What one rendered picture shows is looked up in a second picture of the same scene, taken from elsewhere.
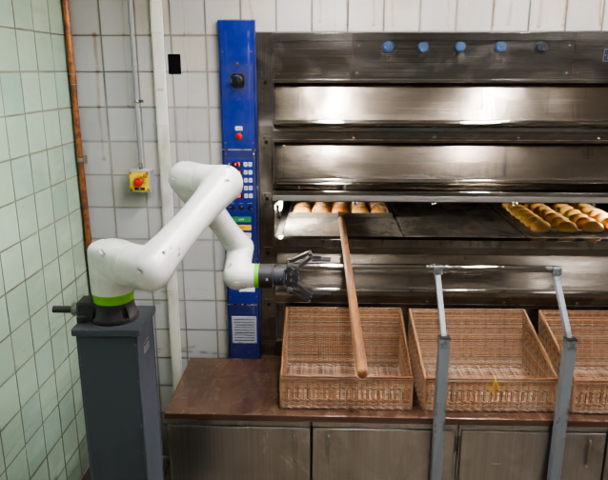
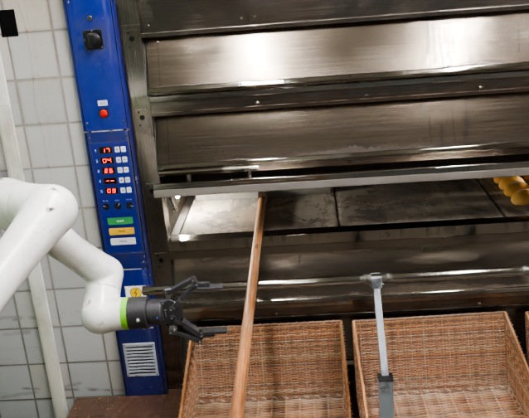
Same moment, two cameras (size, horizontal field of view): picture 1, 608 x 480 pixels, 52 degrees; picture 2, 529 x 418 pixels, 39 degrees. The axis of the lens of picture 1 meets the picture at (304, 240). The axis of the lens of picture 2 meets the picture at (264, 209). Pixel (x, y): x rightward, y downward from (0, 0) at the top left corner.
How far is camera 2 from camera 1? 50 cm
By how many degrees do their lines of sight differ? 4
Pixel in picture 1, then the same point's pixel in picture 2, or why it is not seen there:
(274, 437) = not seen: outside the picture
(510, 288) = (485, 285)
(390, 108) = (303, 60)
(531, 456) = not seen: outside the picture
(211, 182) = (27, 214)
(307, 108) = (191, 68)
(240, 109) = (101, 77)
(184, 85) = (24, 50)
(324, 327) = not seen: hidden behind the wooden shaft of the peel
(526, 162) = (495, 119)
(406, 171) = (332, 143)
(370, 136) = (280, 99)
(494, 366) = (469, 388)
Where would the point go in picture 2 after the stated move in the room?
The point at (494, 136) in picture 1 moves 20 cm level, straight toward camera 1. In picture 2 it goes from (448, 88) to (443, 100)
